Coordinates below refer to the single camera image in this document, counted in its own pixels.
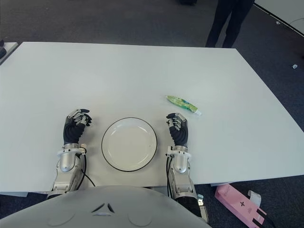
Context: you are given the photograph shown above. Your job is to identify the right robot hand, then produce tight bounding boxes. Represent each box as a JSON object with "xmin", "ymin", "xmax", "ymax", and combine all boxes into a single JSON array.
[{"xmin": 165, "ymin": 113, "xmax": 190, "ymax": 147}]

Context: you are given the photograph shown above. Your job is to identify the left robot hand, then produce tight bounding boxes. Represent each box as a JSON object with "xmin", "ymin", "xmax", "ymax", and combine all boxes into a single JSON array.
[{"xmin": 62, "ymin": 108, "xmax": 93, "ymax": 145}]

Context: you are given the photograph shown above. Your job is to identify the green toothpaste tube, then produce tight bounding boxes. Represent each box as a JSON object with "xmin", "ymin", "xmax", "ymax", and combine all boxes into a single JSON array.
[{"xmin": 165, "ymin": 95, "xmax": 203, "ymax": 116}]

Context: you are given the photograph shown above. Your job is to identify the white plate black rim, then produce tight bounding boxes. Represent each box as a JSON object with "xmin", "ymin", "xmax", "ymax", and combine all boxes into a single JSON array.
[{"xmin": 101, "ymin": 117, "xmax": 158, "ymax": 172}]

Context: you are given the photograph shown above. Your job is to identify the grey robot torso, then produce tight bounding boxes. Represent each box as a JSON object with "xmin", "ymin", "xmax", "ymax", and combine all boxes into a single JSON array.
[{"xmin": 0, "ymin": 185, "xmax": 212, "ymax": 228}]

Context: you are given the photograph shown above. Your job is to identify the pink cardboard box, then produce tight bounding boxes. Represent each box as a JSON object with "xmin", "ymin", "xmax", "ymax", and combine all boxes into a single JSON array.
[{"xmin": 214, "ymin": 184, "xmax": 267, "ymax": 225}]

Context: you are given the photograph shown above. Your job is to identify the white side table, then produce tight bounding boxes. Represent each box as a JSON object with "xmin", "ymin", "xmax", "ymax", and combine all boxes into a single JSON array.
[{"xmin": 0, "ymin": 42, "xmax": 19, "ymax": 66}]

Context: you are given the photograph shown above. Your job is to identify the person legs dark trousers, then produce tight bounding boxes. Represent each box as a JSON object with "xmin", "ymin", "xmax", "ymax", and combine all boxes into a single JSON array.
[{"xmin": 205, "ymin": 0, "xmax": 255, "ymax": 48}]

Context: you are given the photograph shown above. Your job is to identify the white background table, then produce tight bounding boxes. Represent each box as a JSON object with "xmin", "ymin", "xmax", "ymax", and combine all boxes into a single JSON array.
[{"xmin": 253, "ymin": 0, "xmax": 304, "ymax": 37}]

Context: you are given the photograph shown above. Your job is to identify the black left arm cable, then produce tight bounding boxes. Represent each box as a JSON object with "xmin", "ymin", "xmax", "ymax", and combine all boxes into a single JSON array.
[{"xmin": 76, "ymin": 152, "xmax": 95, "ymax": 187}]

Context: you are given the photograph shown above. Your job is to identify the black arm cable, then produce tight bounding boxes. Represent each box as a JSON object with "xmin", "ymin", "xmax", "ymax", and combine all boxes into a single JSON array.
[
  {"xmin": 165, "ymin": 154, "xmax": 175, "ymax": 198},
  {"xmin": 76, "ymin": 152, "xmax": 95, "ymax": 187}
]

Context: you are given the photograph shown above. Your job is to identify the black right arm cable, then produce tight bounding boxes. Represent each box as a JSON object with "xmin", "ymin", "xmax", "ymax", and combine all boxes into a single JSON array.
[{"xmin": 165, "ymin": 154, "xmax": 175, "ymax": 198}]

